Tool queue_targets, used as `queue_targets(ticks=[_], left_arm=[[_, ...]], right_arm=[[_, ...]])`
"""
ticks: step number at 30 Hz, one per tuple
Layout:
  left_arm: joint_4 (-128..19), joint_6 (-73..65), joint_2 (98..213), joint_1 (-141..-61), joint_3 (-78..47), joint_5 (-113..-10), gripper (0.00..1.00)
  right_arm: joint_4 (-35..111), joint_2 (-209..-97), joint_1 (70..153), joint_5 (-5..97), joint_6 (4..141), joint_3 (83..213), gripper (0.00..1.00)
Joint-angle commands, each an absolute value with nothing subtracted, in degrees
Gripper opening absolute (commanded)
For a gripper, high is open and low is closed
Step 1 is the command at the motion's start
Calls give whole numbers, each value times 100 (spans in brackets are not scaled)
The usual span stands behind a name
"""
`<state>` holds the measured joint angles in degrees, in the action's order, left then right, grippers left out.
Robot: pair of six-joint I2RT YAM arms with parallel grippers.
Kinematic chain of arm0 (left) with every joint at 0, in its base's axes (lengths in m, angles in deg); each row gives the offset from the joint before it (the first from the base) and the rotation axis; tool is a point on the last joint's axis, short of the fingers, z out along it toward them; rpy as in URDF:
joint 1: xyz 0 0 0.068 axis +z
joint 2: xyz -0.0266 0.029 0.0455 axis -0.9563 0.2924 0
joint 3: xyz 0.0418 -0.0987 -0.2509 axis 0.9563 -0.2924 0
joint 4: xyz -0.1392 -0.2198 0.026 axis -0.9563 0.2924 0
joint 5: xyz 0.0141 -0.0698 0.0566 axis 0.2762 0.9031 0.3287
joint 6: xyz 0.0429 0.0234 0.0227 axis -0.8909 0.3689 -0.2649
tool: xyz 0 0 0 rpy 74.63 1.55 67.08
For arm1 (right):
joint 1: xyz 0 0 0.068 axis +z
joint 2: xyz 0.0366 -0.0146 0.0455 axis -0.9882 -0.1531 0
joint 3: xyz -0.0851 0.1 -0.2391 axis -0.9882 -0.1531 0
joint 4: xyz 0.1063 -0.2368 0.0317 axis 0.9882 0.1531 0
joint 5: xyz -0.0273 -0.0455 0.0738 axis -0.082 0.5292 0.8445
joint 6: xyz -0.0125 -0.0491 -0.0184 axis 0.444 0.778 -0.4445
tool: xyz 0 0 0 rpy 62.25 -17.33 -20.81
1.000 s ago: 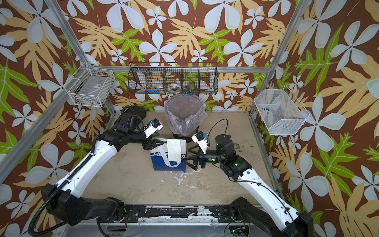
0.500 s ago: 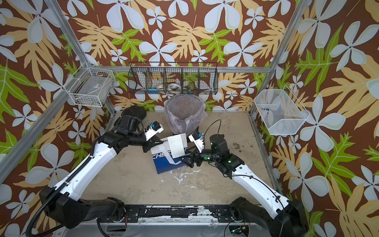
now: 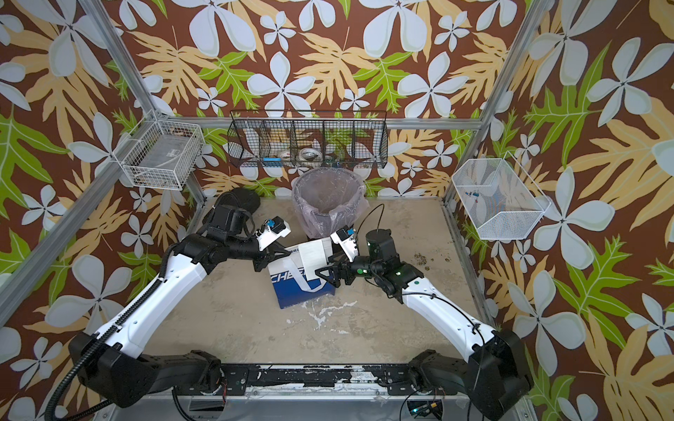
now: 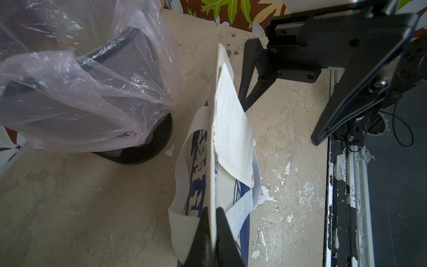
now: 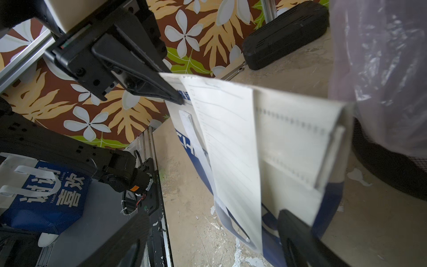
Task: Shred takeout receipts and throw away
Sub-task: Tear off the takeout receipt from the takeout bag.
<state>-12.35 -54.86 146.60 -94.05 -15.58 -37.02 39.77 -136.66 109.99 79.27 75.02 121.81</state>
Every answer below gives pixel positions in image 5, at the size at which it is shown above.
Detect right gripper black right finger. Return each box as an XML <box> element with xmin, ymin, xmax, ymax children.
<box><xmin>278</xmin><ymin>210</ymin><xmax>348</xmax><ymax>267</ymax></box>

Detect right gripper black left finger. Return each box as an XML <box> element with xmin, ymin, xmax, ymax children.
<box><xmin>79</xmin><ymin>212</ymin><xmax>150</xmax><ymax>267</ymax></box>

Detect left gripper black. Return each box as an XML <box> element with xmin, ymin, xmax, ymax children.
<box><xmin>44</xmin><ymin>1</ymin><xmax>184</xmax><ymax>105</ymax></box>

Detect white paper receipt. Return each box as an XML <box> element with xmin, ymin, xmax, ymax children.
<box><xmin>180</xmin><ymin>75</ymin><xmax>262</xmax><ymax>253</ymax></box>

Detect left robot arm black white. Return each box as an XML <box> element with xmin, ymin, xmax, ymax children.
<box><xmin>1</xmin><ymin>1</ymin><xmax>184</xmax><ymax>195</ymax></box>

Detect blue white takeout bag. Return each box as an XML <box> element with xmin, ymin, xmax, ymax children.
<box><xmin>161</xmin><ymin>73</ymin><xmax>353</xmax><ymax>267</ymax></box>

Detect blue white bag outside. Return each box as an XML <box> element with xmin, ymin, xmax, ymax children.
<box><xmin>1</xmin><ymin>153</ymin><xmax>91</xmax><ymax>235</ymax></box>

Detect black mesh trash bin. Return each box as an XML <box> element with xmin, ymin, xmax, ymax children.
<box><xmin>352</xmin><ymin>119</ymin><xmax>427</xmax><ymax>201</ymax></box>

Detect black hard case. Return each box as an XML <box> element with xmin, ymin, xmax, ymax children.
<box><xmin>242</xmin><ymin>1</ymin><xmax>329</xmax><ymax>70</ymax></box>

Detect clear plastic bin liner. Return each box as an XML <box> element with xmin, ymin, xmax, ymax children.
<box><xmin>329</xmin><ymin>1</ymin><xmax>427</xmax><ymax>158</ymax></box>

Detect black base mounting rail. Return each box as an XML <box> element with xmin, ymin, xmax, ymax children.
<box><xmin>136</xmin><ymin>126</ymin><xmax>173</xmax><ymax>267</ymax></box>

